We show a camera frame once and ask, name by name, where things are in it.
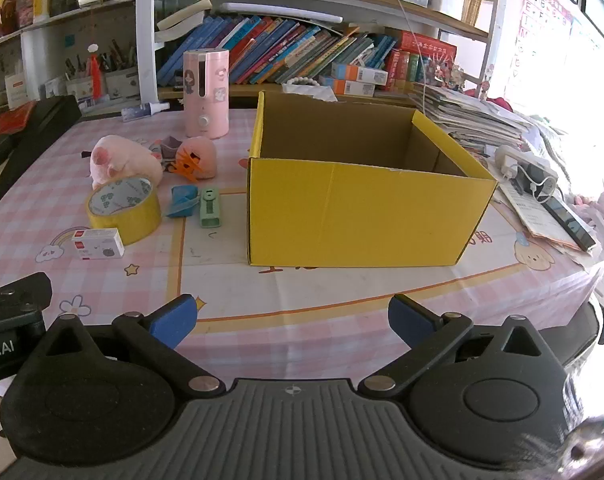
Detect white side shelf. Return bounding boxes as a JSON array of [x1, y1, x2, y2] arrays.
[[0, 0, 138, 111]]

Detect black remote control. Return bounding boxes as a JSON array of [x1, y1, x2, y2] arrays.
[[542, 195, 598, 252]]

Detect grey toy truck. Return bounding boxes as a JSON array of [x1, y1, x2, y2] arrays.
[[149, 136, 180, 163]]

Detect white charger with cables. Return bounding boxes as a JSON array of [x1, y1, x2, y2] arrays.
[[496, 145, 561, 206]]

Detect stack of papers and booklets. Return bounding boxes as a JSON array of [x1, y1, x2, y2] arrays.
[[412, 82, 532, 152]]

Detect grey furry cuff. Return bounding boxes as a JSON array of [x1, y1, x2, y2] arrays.
[[502, 360, 604, 480]]

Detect row of leaning books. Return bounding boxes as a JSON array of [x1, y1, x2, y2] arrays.
[[157, 14, 397, 86]]

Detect orange and white carton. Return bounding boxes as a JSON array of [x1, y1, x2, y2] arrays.
[[331, 62, 389, 85], [332, 79, 377, 97]]

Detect orange hair claw clip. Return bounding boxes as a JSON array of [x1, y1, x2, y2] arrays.
[[169, 152, 203, 183]]

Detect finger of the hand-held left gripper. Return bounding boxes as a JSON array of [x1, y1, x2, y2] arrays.
[[0, 272, 53, 317]]

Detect pink humidifier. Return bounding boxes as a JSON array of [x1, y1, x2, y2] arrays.
[[183, 49, 231, 140]]

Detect pink checked tablecloth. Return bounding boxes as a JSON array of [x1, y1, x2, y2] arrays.
[[0, 105, 604, 411]]

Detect pink round plush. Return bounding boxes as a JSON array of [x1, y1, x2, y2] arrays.
[[174, 138, 219, 181]]

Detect red paper packets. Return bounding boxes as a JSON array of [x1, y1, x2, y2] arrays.
[[0, 101, 37, 134]]

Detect white spray bottle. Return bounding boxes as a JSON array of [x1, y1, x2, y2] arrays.
[[122, 102, 171, 122]]

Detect red tassel ornament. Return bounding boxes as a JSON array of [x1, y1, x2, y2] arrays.
[[88, 44, 104, 102]]

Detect white beaded handbag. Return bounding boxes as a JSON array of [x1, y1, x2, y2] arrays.
[[282, 84, 339, 102]]

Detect white bookshelf frame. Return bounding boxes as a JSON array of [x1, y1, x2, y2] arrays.
[[134, 0, 507, 102]]

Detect small white printed box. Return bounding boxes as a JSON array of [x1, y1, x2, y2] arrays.
[[72, 228, 125, 262]]

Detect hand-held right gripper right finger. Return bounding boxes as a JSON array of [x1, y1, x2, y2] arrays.
[[358, 294, 565, 401]]

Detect yellow cardboard box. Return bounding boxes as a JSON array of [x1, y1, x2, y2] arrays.
[[247, 91, 498, 267]]

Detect red thick dictionaries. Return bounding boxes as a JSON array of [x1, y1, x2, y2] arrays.
[[384, 30, 457, 92]]

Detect white pen holder box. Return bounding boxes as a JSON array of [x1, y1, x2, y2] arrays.
[[104, 66, 140, 100], [64, 67, 96, 102]]

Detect blue cloth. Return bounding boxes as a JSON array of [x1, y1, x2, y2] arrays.
[[165, 185, 199, 219]]

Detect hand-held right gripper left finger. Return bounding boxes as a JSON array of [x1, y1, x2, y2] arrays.
[[32, 294, 227, 401]]

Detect pale green stapler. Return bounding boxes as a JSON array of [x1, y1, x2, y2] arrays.
[[199, 187, 223, 229]]

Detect white box red label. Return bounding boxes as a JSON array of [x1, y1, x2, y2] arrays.
[[4, 72, 31, 111]]

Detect yellow tape roll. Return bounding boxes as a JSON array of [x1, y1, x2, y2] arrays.
[[86, 177, 162, 246]]

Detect pink pig plush toy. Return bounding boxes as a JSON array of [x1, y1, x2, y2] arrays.
[[84, 135, 163, 192]]

